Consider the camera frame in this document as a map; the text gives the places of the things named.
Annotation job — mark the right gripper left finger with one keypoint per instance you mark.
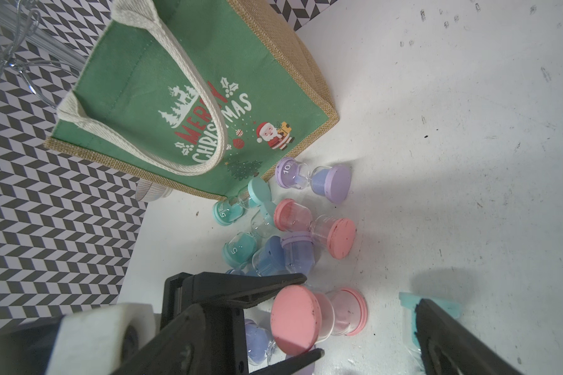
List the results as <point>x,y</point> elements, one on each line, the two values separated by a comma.
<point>201,340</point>

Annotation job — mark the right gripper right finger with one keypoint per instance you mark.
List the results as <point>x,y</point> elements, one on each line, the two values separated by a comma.
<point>449,348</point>

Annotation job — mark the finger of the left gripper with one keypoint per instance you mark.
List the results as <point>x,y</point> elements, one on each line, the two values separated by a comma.
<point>221,289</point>
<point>294,364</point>

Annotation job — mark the blue hourglass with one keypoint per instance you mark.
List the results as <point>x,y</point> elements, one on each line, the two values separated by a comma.
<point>267,261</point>

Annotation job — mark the pink hourglass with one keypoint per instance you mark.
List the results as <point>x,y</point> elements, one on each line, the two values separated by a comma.
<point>336,234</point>
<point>300,318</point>

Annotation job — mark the green hourglass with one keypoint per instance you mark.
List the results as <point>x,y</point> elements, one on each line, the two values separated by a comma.
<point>255,194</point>
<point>422,311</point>
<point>240,250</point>

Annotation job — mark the green canvas Christmas bag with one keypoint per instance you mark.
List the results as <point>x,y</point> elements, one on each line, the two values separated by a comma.
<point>199,96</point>

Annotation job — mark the purple hourglass centre small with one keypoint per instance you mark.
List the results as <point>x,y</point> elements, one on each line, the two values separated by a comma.
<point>298,250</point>

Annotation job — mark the purple hourglass by bag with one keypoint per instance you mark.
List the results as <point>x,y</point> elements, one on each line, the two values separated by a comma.
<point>332,183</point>

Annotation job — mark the pink glass bowl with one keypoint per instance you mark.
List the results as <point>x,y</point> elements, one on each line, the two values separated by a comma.
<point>148,191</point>

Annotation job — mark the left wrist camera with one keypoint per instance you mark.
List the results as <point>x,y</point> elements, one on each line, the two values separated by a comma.
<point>97,341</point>

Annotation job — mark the silver wire stand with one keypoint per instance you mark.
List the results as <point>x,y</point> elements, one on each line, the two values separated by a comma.
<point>23,20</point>

